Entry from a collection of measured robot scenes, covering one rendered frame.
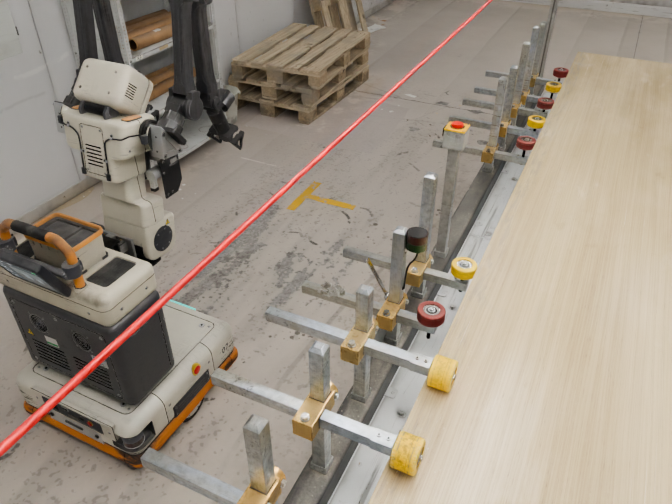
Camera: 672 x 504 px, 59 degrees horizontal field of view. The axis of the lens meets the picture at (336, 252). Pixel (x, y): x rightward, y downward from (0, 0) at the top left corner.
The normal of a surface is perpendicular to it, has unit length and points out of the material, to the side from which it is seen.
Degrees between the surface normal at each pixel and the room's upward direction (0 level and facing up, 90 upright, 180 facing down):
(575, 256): 0
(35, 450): 0
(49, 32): 90
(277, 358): 0
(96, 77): 48
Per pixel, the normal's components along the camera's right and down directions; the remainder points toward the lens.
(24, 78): 0.90, 0.25
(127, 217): -0.44, 0.41
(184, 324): 0.00, -0.81
